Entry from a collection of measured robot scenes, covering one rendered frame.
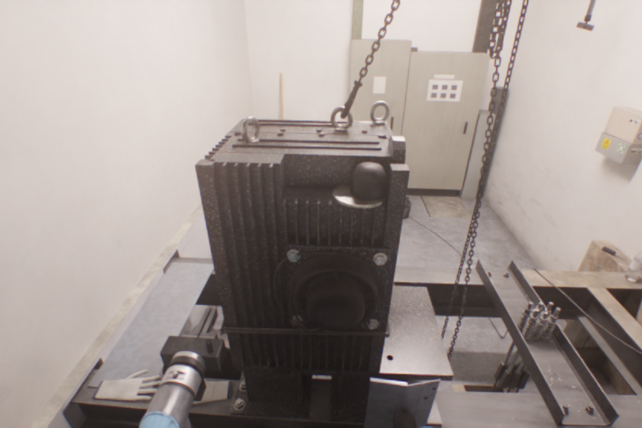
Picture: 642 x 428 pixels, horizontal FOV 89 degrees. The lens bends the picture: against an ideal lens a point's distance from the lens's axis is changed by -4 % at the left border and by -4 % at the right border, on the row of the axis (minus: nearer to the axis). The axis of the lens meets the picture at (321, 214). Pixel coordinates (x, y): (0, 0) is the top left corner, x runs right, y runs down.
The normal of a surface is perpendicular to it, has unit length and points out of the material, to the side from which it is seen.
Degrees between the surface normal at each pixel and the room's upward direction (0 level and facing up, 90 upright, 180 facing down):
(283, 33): 90
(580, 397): 0
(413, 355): 0
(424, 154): 90
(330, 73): 90
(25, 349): 90
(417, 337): 0
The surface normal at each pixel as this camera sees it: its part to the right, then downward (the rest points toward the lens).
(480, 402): 0.00, -0.87
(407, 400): 0.18, 0.49
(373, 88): -0.05, 0.49
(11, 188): 1.00, 0.04
